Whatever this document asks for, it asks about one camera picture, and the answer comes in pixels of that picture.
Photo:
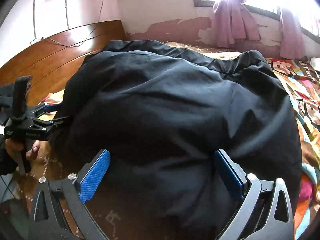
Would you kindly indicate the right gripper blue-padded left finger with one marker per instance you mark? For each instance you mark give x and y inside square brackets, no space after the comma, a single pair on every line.
[91,175]

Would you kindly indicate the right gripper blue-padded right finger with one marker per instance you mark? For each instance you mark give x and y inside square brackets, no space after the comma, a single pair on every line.
[232,175]

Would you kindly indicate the colourful cartoon bed sheet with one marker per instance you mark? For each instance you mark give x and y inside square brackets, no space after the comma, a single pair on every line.
[305,119]

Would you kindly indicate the wooden headboard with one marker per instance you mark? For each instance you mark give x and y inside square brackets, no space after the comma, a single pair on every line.
[54,60]

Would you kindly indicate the person's left hand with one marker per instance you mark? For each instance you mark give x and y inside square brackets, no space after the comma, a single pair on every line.
[14,149]

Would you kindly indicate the pink curtain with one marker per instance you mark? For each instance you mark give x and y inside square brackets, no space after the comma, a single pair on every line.
[233,23]
[292,43]

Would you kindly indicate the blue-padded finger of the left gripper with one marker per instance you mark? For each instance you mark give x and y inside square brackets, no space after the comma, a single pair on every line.
[45,108]

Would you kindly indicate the dark navy padded jacket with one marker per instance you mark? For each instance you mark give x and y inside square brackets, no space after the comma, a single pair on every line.
[175,129]

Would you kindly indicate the brown patterned blanket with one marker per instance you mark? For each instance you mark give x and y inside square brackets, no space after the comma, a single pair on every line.
[158,111]

